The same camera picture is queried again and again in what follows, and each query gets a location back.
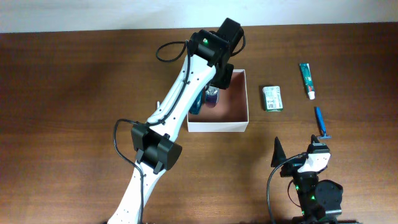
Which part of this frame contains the green white soap box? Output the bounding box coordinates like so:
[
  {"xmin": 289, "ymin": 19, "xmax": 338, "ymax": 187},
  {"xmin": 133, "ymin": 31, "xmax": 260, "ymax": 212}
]
[{"xmin": 262, "ymin": 86, "xmax": 284, "ymax": 112}]

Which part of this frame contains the blue Listerine mouthwash bottle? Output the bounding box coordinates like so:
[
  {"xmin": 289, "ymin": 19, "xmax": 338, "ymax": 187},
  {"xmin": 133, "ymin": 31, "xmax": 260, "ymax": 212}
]
[{"xmin": 188, "ymin": 93, "xmax": 203, "ymax": 115}]

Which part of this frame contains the blue disposable razor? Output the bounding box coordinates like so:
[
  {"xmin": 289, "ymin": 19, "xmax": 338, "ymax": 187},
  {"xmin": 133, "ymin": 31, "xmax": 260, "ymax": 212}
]
[{"xmin": 315, "ymin": 107, "xmax": 331, "ymax": 139}]

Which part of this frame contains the clear foaming soap pump bottle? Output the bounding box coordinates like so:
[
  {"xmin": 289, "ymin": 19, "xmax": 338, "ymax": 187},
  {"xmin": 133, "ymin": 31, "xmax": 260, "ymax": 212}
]
[{"xmin": 205, "ymin": 86, "xmax": 220, "ymax": 108}]

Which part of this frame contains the green toothpaste tube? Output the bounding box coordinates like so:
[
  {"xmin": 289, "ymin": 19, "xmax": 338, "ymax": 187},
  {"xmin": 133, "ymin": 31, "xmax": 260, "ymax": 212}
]
[{"xmin": 299, "ymin": 63, "xmax": 315, "ymax": 100}]

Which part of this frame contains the pink white open box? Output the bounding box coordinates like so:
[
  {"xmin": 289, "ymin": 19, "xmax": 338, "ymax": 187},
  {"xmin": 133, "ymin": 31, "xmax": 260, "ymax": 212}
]
[{"xmin": 187, "ymin": 69, "xmax": 249, "ymax": 133}]

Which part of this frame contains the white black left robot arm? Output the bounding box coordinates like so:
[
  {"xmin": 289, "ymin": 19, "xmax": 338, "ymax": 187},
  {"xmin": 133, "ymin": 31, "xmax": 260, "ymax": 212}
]
[{"xmin": 108, "ymin": 18, "xmax": 246, "ymax": 223}]

